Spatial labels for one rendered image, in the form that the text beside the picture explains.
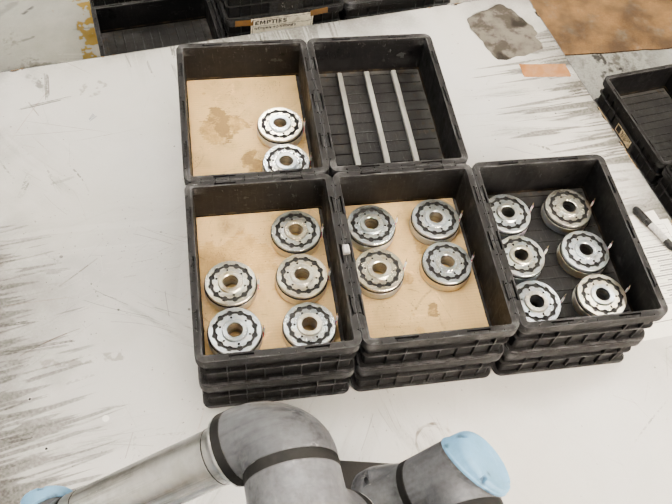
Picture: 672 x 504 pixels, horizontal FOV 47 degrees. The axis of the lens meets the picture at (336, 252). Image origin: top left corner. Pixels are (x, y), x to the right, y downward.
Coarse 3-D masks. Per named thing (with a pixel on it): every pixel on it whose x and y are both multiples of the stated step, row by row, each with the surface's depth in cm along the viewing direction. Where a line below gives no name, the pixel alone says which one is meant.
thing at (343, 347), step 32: (192, 224) 151; (192, 256) 147; (192, 288) 143; (352, 288) 146; (192, 320) 140; (352, 320) 142; (256, 352) 137; (288, 352) 138; (320, 352) 139; (352, 352) 141
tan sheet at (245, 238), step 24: (216, 216) 165; (240, 216) 165; (264, 216) 166; (312, 216) 167; (216, 240) 161; (240, 240) 162; (264, 240) 162; (216, 264) 158; (264, 264) 159; (264, 288) 156; (216, 312) 152; (264, 312) 153; (264, 336) 150; (336, 336) 152
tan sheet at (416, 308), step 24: (408, 216) 169; (408, 240) 165; (456, 240) 166; (408, 264) 162; (408, 288) 159; (432, 288) 159; (384, 312) 155; (408, 312) 156; (432, 312) 156; (456, 312) 157; (480, 312) 157; (384, 336) 152
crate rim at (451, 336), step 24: (408, 168) 163; (432, 168) 164; (456, 168) 164; (336, 192) 158; (480, 216) 158; (360, 288) 146; (504, 288) 150; (360, 312) 143; (408, 336) 142; (432, 336) 142; (456, 336) 142; (480, 336) 144; (504, 336) 145
